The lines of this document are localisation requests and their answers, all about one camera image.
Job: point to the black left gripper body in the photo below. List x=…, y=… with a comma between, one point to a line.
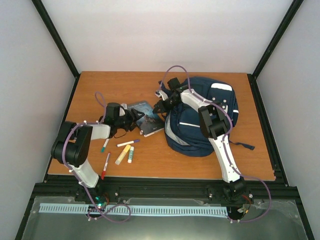
x=127, y=123

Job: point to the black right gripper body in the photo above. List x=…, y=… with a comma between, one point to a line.
x=169, y=106

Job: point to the dark blue Heights book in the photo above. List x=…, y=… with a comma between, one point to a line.
x=150, y=123

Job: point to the purple capped white marker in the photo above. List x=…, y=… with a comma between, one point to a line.
x=128, y=143

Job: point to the navy blue student backpack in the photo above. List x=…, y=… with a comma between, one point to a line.
x=202, y=120

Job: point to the green white glue stick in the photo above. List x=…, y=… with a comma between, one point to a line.
x=130, y=154

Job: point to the green capped white marker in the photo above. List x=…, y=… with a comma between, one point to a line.
x=104, y=145

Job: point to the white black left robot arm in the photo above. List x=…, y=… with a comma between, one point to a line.
x=72, y=144

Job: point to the yellow highlighter marker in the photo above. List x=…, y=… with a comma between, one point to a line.
x=123, y=154

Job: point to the red white marker pen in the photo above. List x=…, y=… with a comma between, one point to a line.
x=105, y=166

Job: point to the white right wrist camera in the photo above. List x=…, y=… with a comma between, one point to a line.
x=161, y=94

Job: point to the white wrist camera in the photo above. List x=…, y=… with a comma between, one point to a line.
x=161, y=94
x=123, y=109

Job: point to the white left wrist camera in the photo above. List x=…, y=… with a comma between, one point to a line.
x=123, y=109

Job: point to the black aluminium frame rail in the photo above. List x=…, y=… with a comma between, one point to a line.
x=116, y=189

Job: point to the light blue slotted cable duct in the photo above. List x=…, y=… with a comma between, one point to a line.
x=136, y=210

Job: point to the black right corner post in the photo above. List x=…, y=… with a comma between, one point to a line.
x=281, y=29

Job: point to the black corner post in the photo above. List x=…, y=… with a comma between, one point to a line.
x=45, y=17
x=281, y=29

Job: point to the black left corner post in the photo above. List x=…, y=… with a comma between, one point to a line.
x=45, y=17

